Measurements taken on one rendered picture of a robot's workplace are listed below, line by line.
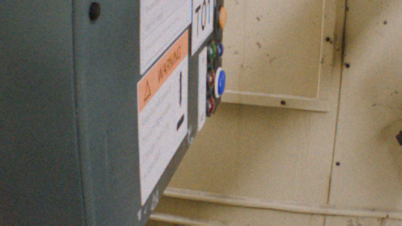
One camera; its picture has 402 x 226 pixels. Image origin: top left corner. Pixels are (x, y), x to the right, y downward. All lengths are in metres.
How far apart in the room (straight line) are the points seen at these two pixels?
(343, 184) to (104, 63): 1.27
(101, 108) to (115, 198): 0.08
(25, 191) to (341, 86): 1.19
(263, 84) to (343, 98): 0.19
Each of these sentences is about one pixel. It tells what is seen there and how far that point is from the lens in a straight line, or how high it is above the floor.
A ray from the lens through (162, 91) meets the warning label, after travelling 0.58.
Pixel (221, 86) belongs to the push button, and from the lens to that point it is 0.82.
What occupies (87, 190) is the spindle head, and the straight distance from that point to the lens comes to 0.44.
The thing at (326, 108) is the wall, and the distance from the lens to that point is 1.57.
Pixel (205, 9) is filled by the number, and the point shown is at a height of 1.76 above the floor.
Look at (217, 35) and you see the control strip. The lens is 0.80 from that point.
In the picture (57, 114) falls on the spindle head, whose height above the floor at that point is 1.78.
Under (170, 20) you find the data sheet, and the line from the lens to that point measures 0.59.
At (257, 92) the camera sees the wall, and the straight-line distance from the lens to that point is 1.58.
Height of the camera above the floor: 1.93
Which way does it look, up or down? 20 degrees down
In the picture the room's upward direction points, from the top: 2 degrees clockwise
